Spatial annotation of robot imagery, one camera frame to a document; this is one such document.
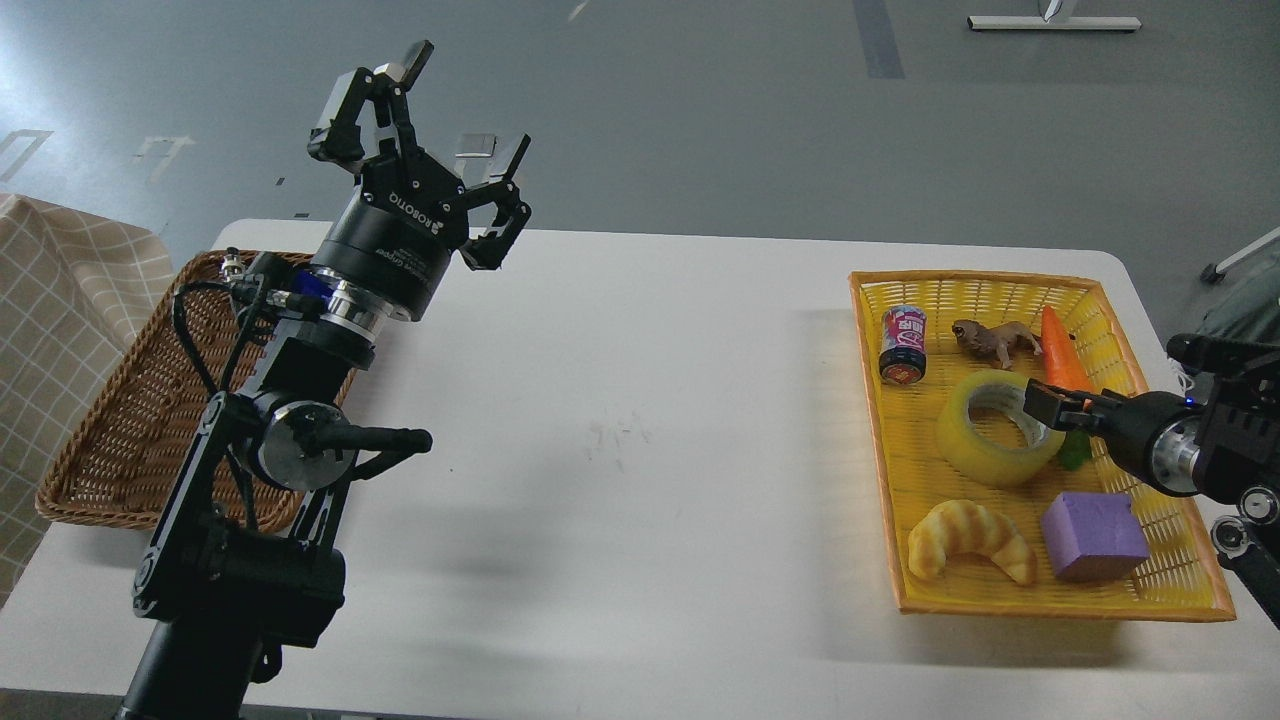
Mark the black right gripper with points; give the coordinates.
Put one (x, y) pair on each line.
(1151, 436)

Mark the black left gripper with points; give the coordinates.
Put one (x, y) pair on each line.
(394, 239)

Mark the yellow tape roll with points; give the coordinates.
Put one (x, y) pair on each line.
(983, 432)

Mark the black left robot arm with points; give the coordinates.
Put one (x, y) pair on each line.
(242, 562)

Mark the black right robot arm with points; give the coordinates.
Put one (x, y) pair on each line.
(1225, 448)

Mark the toy carrot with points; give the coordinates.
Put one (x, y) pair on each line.
(1064, 369)

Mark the brown toy animal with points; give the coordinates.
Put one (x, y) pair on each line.
(995, 343)

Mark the yellow plastic basket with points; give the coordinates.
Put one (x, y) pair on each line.
(1181, 581)

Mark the purple foam block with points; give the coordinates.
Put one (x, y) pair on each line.
(1093, 537)

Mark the toy croissant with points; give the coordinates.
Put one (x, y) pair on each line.
(963, 527)

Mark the small drink can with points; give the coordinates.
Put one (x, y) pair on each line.
(902, 359)

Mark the beige checkered cloth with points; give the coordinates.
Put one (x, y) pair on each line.
(76, 289)

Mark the white stand base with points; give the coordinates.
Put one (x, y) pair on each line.
(1054, 16)

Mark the brown wicker basket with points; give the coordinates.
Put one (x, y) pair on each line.
(119, 466)

